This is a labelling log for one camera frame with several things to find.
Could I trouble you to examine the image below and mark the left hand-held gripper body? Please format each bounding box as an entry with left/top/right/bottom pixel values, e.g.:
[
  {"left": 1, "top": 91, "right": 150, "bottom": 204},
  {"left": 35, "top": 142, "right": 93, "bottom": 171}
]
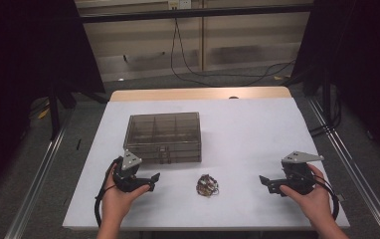
[{"left": 112, "top": 149, "right": 152, "bottom": 193}]

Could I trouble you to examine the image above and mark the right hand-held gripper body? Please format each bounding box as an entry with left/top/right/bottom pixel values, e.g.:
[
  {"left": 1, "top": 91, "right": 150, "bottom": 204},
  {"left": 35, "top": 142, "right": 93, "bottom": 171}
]
[{"left": 277, "top": 150, "right": 325, "bottom": 196}]

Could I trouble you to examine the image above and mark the smoky transparent drawer storage box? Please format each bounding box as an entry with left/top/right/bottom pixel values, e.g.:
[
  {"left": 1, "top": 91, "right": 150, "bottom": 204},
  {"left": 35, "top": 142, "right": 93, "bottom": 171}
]
[{"left": 122, "top": 112, "right": 202, "bottom": 165}]

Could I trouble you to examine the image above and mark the bundle of thin hair ties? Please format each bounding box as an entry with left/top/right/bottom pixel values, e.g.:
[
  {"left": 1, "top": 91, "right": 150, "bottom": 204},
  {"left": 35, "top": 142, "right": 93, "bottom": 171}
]
[{"left": 196, "top": 173, "right": 220, "bottom": 198}]

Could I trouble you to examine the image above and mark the person's right hand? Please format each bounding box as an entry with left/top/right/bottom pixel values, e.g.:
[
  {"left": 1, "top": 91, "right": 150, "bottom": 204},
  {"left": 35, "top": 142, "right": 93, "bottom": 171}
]
[{"left": 279, "top": 163, "right": 333, "bottom": 227}]

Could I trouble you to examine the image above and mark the person's left hand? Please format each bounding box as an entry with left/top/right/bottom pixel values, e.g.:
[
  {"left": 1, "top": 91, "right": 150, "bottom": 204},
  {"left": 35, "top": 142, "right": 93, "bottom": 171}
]
[{"left": 99, "top": 163, "right": 151, "bottom": 228}]

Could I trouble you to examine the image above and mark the black stand leg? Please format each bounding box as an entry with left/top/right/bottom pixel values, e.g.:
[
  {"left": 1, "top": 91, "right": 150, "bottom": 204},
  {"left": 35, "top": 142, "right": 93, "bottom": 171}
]
[{"left": 47, "top": 83, "right": 62, "bottom": 141}]

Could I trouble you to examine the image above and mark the light wooden table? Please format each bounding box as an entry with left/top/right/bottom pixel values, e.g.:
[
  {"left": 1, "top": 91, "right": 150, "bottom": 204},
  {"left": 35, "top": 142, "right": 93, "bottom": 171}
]
[{"left": 108, "top": 87, "right": 292, "bottom": 103}]

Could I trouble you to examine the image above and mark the black curtain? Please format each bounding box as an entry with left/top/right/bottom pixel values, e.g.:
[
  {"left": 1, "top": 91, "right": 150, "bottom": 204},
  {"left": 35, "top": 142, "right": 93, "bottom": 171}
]
[
  {"left": 291, "top": 0, "right": 380, "bottom": 167},
  {"left": 0, "top": 0, "right": 106, "bottom": 203}
]

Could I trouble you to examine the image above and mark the black horizontal bar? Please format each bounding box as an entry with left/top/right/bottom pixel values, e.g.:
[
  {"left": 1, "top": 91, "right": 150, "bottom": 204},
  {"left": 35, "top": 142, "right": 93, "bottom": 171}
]
[{"left": 78, "top": 3, "right": 315, "bottom": 24}]

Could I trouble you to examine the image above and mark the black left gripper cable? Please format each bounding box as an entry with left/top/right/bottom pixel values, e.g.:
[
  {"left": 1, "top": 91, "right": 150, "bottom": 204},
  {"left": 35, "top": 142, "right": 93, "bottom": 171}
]
[{"left": 94, "top": 158, "right": 119, "bottom": 228}]

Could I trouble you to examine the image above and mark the metal floor rail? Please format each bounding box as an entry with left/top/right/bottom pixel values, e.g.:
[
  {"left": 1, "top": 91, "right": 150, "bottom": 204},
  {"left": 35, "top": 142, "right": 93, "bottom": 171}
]
[
  {"left": 306, "top": 98, "right": 380, "bottom": 239},
  {"left": 5, "top": 108, "right": 77, "bottom": 239}
]

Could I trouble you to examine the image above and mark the thin black floor cable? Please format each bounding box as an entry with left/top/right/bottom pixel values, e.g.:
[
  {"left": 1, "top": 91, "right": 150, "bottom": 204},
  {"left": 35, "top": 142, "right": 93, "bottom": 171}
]
[{"left": 170, "top": 18, "right": 296, "bottom": 88}]

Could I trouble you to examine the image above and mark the white wall socket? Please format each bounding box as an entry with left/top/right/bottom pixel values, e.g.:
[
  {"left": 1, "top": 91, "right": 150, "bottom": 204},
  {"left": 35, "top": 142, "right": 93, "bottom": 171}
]
[{"left": 167, "top": 0, "right": 192, "bottom": 10}]

